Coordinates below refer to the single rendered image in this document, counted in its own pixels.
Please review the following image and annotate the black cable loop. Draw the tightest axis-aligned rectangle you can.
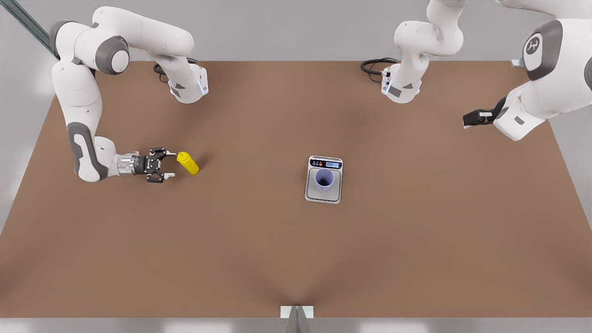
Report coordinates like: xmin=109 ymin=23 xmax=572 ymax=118
xmin=360 ymin=57 xmax=400 ymax=84
xmin=153 ymin=57 xmax=199 ymax=84

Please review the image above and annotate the silver digital kitchen scale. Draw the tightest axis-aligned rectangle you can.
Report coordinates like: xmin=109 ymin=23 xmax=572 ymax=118
xmin=304 ymin=155 xmax=344 ymax=204

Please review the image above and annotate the yellow sauce bottle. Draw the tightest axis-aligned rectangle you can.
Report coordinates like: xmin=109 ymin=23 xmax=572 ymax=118
xmin=177 ymin=151 xmax=201 ymax=176

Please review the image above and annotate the pale lilac cup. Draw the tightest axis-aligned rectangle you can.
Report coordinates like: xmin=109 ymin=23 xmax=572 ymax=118
xmin=314 ymin=168 xmax=335 ymax=193

